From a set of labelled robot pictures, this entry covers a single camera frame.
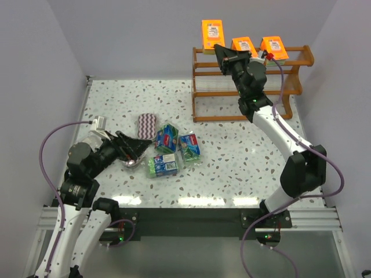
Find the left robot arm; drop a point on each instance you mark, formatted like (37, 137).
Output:
(81, 218)

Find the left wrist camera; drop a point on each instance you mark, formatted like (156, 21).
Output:
(98, 126)

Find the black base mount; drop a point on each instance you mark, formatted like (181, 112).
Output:
(193, 222)

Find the blue green sponge pack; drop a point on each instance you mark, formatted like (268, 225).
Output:
(166, 139)
(189, 148)
(162, 165)

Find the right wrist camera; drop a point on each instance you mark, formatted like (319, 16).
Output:
(265, 57)

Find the orange sponge box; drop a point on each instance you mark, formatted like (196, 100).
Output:
(243, 44)
(275, 48)
(212, 34)

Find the purple zigzag sponge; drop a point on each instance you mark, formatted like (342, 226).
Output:
(133, 163)
(147, 126)

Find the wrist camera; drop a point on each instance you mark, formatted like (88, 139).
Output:
(98, 126)
(265, 57)

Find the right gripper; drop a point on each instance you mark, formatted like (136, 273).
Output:
(232, 62)

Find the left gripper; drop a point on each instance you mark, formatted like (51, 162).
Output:
(119, 146)

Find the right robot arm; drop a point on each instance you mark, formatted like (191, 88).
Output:
(305, 164)

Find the wooden shelf rack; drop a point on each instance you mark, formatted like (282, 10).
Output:
(283, 81)

